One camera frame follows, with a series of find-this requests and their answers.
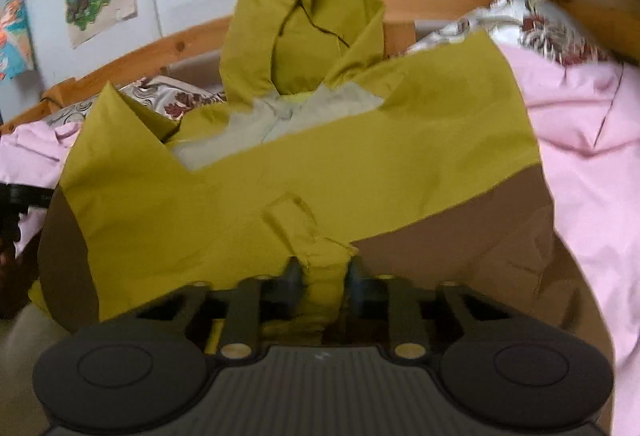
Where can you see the wooden bed frame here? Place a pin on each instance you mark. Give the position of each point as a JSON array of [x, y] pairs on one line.
[[165, 44]]

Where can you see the small orange blue wall poster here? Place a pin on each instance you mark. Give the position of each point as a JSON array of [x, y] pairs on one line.
[[15, 36]]

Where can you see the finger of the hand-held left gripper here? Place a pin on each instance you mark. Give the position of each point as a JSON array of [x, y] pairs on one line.
[[25, 197]]

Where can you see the yellow-green hooded jacket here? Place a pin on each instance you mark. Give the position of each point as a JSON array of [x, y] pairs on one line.
[[350, 156]]

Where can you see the pink blanket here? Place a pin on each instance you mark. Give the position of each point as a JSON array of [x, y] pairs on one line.
[[585, 176]]

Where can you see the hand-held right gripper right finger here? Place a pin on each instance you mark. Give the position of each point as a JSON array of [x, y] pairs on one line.
[[355, 283]]

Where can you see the floral patterned pillow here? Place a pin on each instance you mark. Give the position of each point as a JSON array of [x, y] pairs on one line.
[[165, 99], [540, 24]]

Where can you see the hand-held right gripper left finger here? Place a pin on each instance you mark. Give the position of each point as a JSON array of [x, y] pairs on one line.
[[294, 278]]

